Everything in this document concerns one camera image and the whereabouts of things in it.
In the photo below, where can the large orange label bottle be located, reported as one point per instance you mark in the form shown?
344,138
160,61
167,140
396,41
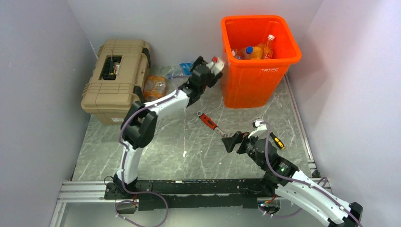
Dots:
155,88

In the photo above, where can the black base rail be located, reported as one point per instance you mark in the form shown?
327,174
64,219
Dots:
247,193

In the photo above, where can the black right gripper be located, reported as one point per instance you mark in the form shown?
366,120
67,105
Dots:
230,142

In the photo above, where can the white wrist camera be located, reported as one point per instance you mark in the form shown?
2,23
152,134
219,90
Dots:
216,65
260,127

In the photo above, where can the orange plastic bin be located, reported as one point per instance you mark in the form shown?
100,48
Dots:
250,83

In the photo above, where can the crushed orange label bottle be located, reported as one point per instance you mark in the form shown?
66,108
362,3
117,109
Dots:
267,47

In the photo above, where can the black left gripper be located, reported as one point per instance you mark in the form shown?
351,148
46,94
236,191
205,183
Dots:
213,78

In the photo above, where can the red adjustable wrench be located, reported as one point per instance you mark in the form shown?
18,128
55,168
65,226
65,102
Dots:
206,120

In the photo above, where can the small orange juice bottle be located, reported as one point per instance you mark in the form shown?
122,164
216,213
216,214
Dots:
252,53

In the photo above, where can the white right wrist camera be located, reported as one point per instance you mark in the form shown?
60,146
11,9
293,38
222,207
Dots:
260,127

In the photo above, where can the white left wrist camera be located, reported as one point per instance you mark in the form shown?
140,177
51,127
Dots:
216,65

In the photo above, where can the yellow handle screwdriver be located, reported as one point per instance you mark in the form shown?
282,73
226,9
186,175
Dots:
277,141

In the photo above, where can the clear bottle blue label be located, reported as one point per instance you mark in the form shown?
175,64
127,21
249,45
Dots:
182,70

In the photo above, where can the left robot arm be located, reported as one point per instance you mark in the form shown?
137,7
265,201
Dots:
139,126

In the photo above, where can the tan plastic toolbox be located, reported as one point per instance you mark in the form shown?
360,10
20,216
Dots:
120,73

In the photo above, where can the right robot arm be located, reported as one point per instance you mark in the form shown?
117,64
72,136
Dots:
286,180

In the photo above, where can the clear bottle blue cap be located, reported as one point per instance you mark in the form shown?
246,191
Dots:
235,54

